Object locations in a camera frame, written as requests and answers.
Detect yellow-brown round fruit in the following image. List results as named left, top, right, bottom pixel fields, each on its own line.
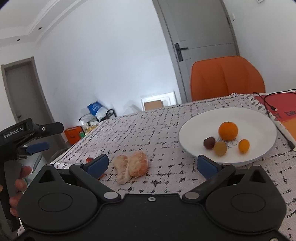
left=213, top=142, right=227, bottom=157

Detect peeled citrus segments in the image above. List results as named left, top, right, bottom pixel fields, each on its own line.
left=112, top=151, right=149, bottom=185

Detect person's left hand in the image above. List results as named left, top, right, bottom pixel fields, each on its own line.
left=9, top=166, right=32, bottom=217

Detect dark red plum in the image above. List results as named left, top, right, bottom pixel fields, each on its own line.
left=203, top=137, right=216, bottom=150

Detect orange box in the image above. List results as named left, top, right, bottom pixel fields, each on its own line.
left=64, top=126, right=83, bottom=145

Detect small orange kumquat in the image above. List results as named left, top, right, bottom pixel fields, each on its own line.
left=238, top=139, right=250, bottom=154

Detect grey side door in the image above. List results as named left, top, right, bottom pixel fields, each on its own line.
left=0, top=56, right=68, bottom=163

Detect large orange mandarin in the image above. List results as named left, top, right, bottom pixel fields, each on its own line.
left=218, top=121, right=238, bottom=141

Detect patterned white tablecloth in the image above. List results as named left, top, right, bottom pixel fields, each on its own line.
left=50, top=92, right=296, bottom=241

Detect white round plate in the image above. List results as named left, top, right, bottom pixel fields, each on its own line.
left=179, top=108, right=277, bottom=166

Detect blue white plastic bag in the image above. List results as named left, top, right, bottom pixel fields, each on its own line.
left=87, top=101, right=108, bottom=121

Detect white foam packaging board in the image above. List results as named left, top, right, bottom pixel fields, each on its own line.
left=141, top=92, right=177, bottom=110

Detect brown cardboard piece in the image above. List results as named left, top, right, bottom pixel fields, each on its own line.
left=144, top=100, right=163, bottom=111

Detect red orange placemat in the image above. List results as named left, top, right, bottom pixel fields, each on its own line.
left=253, top=89, right=295, bottom=151

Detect orange chair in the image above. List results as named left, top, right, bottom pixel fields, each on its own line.
left=190, top=56, right=265, bottom=101

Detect black USB cable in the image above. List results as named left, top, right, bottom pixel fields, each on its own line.
left=252, top=88, right=296, bottom=152

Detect black door handle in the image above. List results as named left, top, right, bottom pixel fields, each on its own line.
left=174, top=43, right=188, bottom=62

